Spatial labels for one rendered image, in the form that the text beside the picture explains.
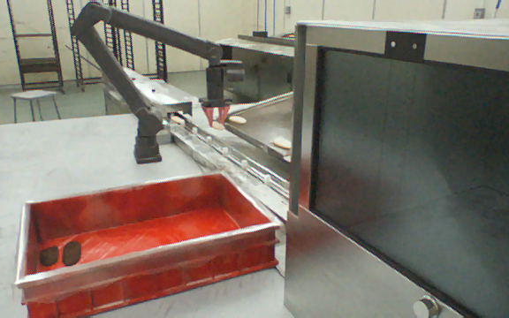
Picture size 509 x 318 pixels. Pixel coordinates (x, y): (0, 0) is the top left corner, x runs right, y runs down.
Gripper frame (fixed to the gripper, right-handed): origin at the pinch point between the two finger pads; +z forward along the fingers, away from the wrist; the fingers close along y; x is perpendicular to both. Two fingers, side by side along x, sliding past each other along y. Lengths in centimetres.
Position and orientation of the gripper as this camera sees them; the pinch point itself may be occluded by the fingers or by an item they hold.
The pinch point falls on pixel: (216, 124)
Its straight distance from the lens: 149.0
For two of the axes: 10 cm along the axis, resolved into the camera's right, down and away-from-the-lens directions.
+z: 0.1, 9.4, 3.5
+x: -4.8, -3.0, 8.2
